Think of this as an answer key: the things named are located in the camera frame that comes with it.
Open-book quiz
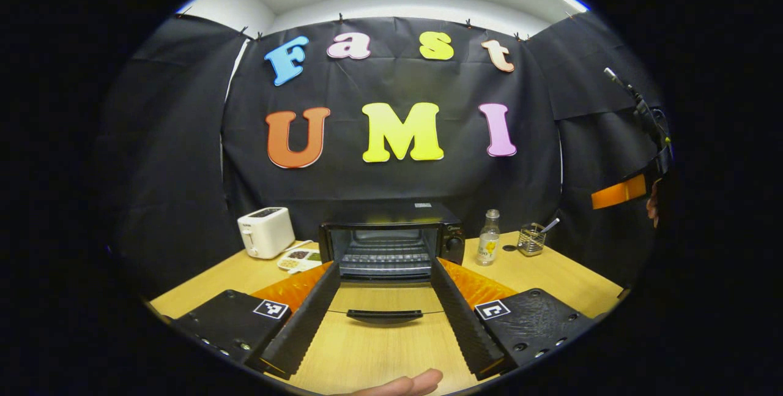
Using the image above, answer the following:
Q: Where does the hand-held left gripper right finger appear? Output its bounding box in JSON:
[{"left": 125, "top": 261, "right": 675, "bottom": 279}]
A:
[{"left": 431, "top": 257, "right": 596, "bottom": 381}]

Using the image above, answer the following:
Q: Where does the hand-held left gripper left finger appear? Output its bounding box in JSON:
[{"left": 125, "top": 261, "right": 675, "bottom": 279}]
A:
[{"left": 173, "top": 261, "right": 341, "bottom": 380}]

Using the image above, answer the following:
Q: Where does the black electric oven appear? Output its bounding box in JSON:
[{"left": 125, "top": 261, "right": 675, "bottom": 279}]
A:
[{"left": 318, "top": 202, "right": 467, "bottom": 325}]

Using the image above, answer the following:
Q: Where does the white divided snack dish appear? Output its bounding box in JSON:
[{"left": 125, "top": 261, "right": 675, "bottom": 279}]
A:
[{"left": 276, "top": 247, "right": 323, "bottom": 274}]

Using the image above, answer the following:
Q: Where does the clear glass bottle yellow label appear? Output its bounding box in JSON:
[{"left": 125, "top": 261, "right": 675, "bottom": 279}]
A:
[{"left": 477, "top": 209, "right": 501, "bottom": 266}]

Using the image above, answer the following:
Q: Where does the white toaster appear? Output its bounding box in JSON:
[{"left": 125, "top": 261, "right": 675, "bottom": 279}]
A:
[{"left": 237, "top": 206, "right": 296, "bottom": 260}]

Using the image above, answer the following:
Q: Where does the wire cutlery holder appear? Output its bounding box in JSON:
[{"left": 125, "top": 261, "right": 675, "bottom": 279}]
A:
[{"left": 518, "top": 223, "right": 546, "bottom": 256}]

